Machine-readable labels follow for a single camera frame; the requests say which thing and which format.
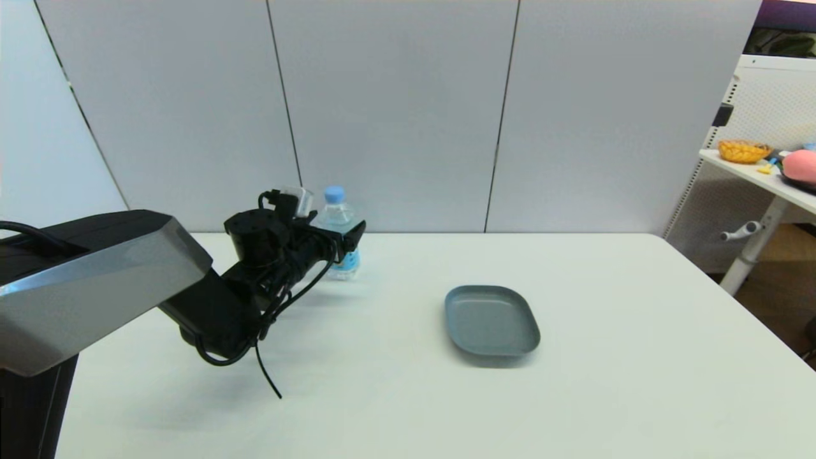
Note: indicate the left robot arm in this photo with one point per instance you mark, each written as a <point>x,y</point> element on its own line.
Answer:
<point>95,280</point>

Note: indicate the white perforated pegboard panel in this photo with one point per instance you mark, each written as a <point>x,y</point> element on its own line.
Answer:
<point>765,102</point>

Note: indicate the clear soda water bottle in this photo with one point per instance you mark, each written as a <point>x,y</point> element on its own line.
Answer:
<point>338,213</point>

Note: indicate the pink round plush object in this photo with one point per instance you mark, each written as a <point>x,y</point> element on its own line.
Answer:
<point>801,166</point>

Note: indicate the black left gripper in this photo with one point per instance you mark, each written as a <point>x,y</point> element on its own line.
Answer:
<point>309,252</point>

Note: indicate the orange woven basket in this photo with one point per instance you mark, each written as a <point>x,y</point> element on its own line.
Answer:
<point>744,152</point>

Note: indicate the black dish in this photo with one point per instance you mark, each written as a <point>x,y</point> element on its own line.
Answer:
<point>798,185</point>

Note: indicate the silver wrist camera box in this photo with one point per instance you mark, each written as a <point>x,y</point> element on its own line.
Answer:
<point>299,201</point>

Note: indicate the white height-adjustable desk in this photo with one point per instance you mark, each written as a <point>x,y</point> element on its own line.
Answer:
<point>765,217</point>

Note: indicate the small yellow toy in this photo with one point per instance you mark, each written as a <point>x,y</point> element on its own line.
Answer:
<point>764,169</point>

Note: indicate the grey rounded plastic plate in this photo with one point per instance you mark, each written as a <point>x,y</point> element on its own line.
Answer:
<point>491,322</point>

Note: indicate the black clip on pegboard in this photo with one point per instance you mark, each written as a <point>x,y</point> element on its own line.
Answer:
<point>722,115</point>

